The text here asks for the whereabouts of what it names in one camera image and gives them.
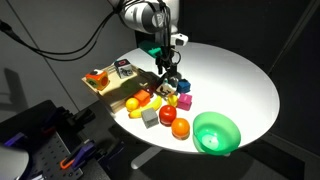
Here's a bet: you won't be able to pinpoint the orange studded brick block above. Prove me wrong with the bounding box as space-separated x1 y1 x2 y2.
133 88 152 107

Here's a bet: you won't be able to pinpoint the yellow toy banana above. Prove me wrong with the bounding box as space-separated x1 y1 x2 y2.
128 95 164 120

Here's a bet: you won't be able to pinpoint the round yellow toy fruit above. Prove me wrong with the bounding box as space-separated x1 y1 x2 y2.
124 96 141 113

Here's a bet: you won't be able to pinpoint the black perforated mounting board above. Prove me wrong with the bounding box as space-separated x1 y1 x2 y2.
22 131 85 180

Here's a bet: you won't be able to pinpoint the dark purple toy plum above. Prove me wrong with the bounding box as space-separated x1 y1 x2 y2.
145 86 156 98

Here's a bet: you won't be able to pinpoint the blue toy block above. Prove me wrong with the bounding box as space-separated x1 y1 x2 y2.
175 78 192 95

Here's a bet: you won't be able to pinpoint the pink toy block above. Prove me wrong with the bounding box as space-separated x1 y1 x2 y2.
176 92 194 112

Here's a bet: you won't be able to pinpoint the white plush block teal triangle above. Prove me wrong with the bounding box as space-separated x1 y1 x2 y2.
155 77 178 99

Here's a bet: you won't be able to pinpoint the black cable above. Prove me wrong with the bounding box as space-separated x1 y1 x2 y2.
33 19 111 63
0 8 123 58

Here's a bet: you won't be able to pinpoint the white rounded robot base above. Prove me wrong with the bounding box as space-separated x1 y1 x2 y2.
0 146 31 180

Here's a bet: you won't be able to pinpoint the small yellow toy lemon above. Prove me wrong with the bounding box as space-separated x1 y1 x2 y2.
166 93 180 108

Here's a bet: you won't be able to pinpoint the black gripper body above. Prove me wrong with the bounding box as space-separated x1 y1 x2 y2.
154 44 183 67

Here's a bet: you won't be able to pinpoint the red toy tomato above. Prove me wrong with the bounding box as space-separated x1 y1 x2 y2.
158 104 178 127

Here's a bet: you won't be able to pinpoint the teal camera mount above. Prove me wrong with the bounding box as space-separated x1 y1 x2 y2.
138 40 164 59

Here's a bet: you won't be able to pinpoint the robot mounting stand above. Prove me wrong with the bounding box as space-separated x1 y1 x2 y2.
0 98 126 180

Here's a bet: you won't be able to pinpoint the wooden tray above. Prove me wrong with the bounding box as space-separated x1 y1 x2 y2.
81 63 159 115

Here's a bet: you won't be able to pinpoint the white table pedestal legs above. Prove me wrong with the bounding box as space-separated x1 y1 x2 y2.
130 146 165 171

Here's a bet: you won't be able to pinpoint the grey toy block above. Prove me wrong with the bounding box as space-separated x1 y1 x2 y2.
140 106 160 130

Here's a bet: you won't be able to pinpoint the toy orange fruit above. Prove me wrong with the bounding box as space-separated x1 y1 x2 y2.
170 117 191 141

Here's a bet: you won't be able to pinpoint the black plush block letter D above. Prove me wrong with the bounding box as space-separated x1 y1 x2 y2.
113 58 134 80

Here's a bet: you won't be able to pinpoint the green plastic bowl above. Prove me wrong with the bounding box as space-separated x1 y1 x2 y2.
192 111 242 157

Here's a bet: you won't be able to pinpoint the light green toy block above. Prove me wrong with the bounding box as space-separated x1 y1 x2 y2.
120 79 140 96

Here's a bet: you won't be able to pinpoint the white camera box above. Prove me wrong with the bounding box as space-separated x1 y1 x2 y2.
171 32 190 47

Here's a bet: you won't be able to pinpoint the orange plush block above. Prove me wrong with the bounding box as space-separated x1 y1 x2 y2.
85 68 111 91

